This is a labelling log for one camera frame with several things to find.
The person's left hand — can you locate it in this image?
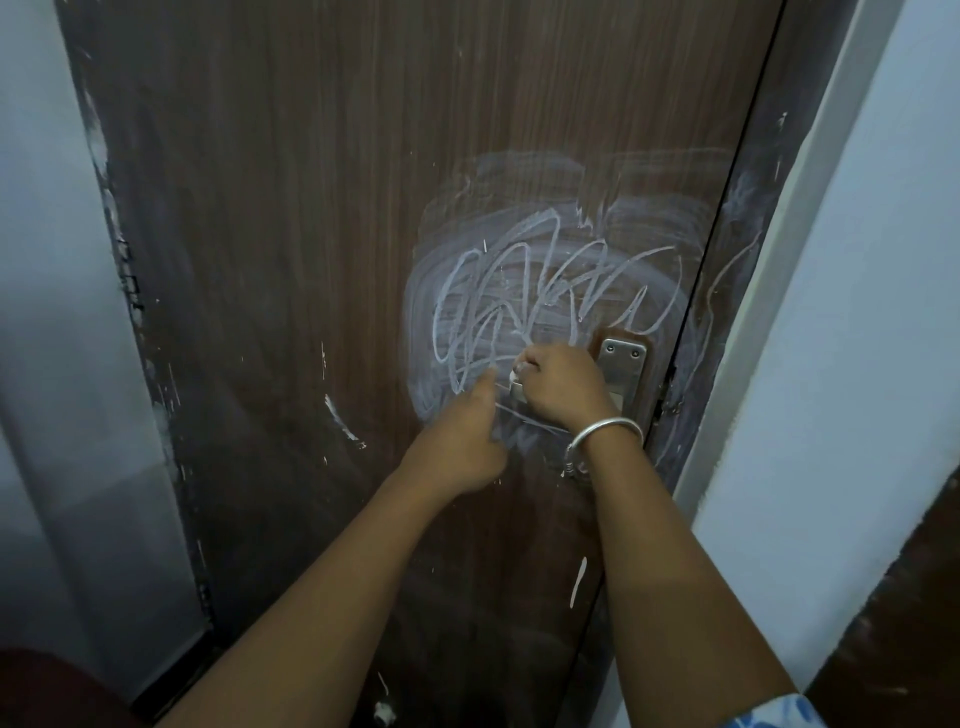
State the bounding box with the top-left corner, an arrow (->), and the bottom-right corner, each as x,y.
397,367 -> 510,500

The person's right hand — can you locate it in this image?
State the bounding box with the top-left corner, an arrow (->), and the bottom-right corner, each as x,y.
513,343 -> 624,444

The silver metal door handle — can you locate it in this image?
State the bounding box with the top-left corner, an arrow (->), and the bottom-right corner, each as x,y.
508,337 -> 650,412

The brown wooden door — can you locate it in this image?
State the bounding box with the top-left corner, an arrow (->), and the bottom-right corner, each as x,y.
52,0 -> 785,728

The person's left forearm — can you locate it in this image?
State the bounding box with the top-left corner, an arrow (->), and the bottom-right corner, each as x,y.
157,461 -> 466,728

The person's right forearm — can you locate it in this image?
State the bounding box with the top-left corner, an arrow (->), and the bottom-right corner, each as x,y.
584,427 -> 800,728

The dark brown door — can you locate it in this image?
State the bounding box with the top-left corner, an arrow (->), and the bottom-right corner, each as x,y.
802,464 -> 960,728

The silver bangle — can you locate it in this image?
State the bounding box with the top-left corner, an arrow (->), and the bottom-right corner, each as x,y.
562,416 -> 646,480

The white blue floral garment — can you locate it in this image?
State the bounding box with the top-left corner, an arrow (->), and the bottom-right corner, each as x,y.
719,693 -> 830,728

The dark red plastic chair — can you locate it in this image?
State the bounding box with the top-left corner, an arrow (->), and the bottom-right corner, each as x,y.
0,646 -> 144,728

